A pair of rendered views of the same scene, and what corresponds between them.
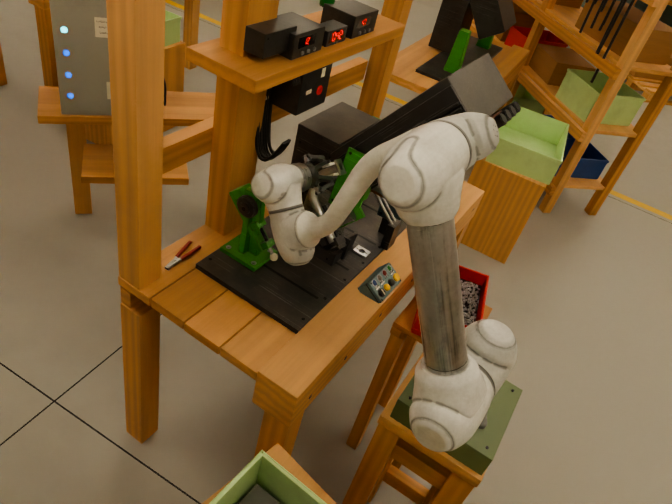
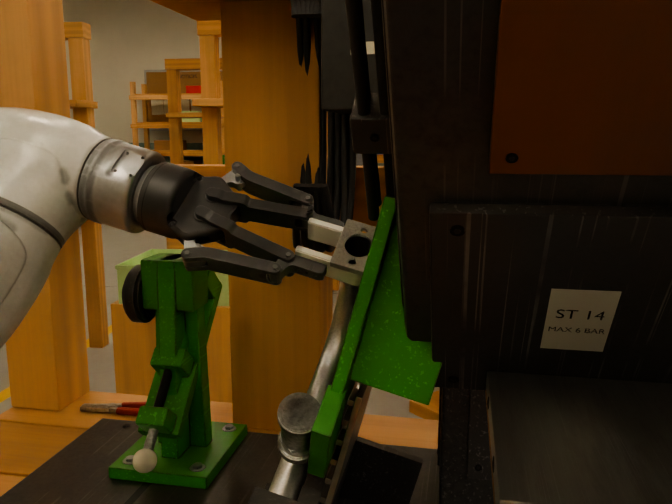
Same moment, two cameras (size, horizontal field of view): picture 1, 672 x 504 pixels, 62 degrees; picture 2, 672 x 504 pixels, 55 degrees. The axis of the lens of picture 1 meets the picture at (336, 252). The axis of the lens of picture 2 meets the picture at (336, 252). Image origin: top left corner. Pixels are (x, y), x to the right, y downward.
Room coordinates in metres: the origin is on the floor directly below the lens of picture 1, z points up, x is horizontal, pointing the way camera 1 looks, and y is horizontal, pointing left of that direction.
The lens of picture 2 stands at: (1.50, -0.53, 1.32)
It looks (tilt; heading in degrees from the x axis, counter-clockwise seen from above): 10 degrees down; 78
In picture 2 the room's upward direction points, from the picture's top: straight up
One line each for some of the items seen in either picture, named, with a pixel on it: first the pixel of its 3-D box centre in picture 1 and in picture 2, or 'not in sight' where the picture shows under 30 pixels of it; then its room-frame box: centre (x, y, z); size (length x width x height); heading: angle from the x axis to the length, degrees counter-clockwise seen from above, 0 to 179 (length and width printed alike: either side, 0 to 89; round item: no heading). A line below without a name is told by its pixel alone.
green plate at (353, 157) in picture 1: (357, 179); (401, 306); (1.66, 0.00, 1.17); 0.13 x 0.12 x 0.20; 157
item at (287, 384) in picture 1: (394, 273); not in sight; (1.65, -0.23, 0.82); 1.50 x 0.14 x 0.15; 157
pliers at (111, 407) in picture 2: (181, 255); (129, 408); (1.36, 0.49, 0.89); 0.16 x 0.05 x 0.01; 165
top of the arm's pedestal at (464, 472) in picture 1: (448, 412); not in sight; (1.08, -0.45, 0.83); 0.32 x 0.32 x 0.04; 68
